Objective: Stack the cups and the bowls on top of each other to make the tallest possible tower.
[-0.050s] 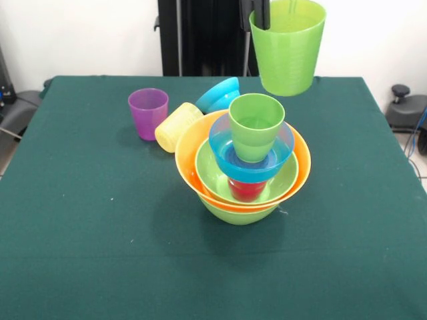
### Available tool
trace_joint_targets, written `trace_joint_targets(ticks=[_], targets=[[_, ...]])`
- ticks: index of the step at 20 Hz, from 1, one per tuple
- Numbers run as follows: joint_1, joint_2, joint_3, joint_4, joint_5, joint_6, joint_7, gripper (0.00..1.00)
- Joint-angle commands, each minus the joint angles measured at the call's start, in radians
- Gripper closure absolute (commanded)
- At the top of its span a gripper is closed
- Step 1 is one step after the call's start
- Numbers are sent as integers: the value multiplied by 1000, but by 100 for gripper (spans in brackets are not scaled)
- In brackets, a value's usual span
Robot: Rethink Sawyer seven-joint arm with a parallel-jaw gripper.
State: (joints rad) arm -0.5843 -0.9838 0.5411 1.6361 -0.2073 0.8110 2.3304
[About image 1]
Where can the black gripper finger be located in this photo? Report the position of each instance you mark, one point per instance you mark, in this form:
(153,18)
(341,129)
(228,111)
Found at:
(245,15)
(262,13)

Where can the green plastic cup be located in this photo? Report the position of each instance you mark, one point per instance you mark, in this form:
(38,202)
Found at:
(287,60)
(255,133)

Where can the ribbed cyan plastic bowl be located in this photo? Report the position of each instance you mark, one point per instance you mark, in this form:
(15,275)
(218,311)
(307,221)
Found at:
(218,95)

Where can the yellow plastic cup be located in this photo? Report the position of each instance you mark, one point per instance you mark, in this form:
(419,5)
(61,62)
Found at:
(173,128)

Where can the large orange plastic bowl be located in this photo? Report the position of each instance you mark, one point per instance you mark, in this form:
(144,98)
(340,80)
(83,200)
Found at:
(190,146)

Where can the green plastic bowl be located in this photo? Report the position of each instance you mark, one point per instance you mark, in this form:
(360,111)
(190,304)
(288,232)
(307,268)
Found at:
(240,218)
(208,166)

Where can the translucent blue plastic bowl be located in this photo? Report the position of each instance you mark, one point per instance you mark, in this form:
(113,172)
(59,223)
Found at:
(250,171)

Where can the red plastic cup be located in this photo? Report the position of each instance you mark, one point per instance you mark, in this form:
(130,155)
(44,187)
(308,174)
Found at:
(247,191)

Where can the purple plastic cup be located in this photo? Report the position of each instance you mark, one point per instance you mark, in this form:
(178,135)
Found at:
(146,113)

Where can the black stand base with knob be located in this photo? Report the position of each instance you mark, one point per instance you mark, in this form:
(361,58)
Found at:
(407,110)

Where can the dark green table cloth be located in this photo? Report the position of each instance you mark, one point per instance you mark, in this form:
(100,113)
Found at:
(100,260)

